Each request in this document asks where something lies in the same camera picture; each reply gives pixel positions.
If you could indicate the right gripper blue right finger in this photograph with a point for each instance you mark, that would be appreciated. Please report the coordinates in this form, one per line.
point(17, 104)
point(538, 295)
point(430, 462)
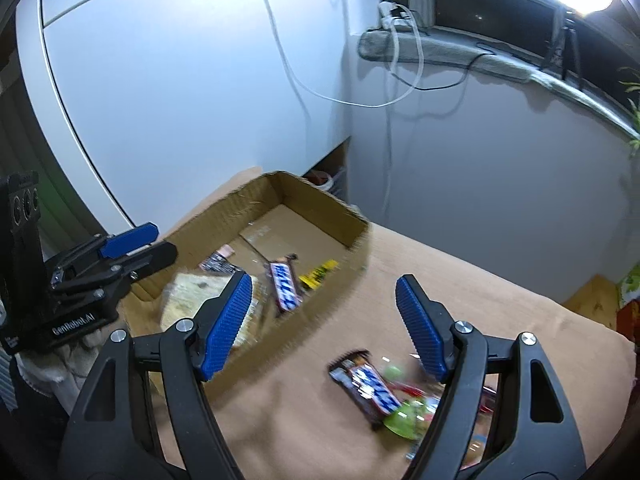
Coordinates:
point(533, 433)

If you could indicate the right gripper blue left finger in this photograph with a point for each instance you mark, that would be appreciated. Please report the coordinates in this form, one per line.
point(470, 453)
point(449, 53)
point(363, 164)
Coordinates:
point(112, 432)

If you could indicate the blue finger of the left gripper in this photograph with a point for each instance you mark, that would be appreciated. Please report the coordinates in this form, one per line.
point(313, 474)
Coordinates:
point(84, 270)
point(122, 244)

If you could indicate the packaged sliced bread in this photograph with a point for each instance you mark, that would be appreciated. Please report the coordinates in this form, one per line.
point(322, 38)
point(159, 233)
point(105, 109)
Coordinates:
point(184, 295)

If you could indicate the black patterned candy packet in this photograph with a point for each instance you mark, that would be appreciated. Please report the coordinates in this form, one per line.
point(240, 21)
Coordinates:
point(217, 264)

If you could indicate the pink candy packet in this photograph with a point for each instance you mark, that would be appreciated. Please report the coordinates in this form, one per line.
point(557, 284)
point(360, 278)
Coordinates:
point(225, 251)

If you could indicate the green jelly cup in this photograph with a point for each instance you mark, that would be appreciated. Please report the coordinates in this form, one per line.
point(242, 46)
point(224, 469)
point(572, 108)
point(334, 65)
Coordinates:
point(413, 418)

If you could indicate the small Snickers bar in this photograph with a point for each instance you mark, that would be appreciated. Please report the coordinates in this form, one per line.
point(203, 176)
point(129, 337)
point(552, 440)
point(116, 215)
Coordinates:
point(286, 290)

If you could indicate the small green round candy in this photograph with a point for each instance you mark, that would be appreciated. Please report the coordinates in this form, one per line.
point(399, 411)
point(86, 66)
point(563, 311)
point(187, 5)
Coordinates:
point(393, 373)

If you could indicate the yellow candy packet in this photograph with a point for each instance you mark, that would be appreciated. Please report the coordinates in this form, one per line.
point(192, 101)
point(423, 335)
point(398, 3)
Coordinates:
point(315, 278)

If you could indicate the large Snickers bar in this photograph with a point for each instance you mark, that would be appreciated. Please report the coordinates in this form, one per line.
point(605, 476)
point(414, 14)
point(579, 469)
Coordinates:
point(359, 378)

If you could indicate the red dried plum packet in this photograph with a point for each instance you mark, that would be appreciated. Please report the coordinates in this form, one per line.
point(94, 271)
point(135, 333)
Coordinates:
point(488, 398)

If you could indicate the white gloved left hand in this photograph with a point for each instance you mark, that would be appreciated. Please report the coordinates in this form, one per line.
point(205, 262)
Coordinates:
point(64, 370)

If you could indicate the brown cardboard box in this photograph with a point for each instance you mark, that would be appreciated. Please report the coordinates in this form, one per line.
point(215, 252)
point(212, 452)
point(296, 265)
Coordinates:
point(264, 219)

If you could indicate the green carton box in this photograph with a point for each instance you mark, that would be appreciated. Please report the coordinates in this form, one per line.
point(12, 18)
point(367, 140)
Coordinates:
point(629, 287)

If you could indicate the potted spider plant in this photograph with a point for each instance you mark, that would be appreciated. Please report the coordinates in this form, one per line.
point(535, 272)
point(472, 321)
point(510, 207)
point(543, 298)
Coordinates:
point(632, 90)

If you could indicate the white power strip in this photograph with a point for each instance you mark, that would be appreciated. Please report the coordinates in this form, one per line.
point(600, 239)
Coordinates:
point(393, 15)

